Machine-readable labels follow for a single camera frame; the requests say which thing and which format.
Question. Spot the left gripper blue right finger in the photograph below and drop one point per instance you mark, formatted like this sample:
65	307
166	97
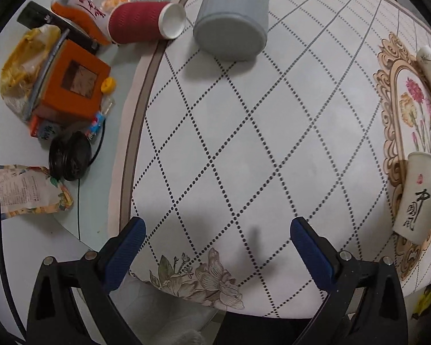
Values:
364	303

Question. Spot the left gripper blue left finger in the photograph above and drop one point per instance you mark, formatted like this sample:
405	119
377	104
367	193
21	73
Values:
53	315

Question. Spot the white paper cup with calligraphy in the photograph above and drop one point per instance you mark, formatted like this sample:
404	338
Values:
413	219

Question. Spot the red ribbed paper cup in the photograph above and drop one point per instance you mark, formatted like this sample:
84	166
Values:
134	22

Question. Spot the grey ribbed cup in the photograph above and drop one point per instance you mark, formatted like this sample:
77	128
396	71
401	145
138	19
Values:
232	30

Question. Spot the printed snack packet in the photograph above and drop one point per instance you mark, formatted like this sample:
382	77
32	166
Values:
31	190

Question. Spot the patterned floral tablecloth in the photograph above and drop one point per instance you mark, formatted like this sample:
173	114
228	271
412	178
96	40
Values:
218	157

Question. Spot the orange gift box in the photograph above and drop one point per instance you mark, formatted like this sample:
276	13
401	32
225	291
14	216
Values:
67	89

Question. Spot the yellow plastic bag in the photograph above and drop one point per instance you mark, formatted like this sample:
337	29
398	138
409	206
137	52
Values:
21	69

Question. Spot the black rectangular box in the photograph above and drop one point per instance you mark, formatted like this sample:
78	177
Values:
34	15

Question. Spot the orange labelled drink bottle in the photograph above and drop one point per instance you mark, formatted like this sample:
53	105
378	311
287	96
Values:
88	16

